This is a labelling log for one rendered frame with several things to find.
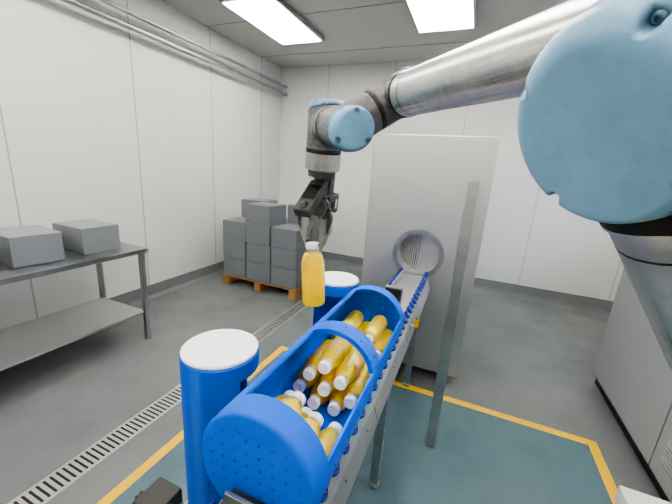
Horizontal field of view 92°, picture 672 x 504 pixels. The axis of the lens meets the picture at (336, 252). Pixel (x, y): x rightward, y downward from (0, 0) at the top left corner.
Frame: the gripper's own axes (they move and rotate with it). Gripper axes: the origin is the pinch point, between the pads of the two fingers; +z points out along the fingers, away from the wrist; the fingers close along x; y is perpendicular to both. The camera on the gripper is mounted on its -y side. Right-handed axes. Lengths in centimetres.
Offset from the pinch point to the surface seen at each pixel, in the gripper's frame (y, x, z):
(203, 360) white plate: -10, 34, 49
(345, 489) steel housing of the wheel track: -20, -25, 60
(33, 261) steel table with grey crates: 34, 236, 84
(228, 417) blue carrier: -38.9, -2.9, 24.9
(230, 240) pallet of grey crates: 257, 252, 141
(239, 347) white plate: 3, 29, 50
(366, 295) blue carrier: 46, -6, 38
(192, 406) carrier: -16, 34, 65
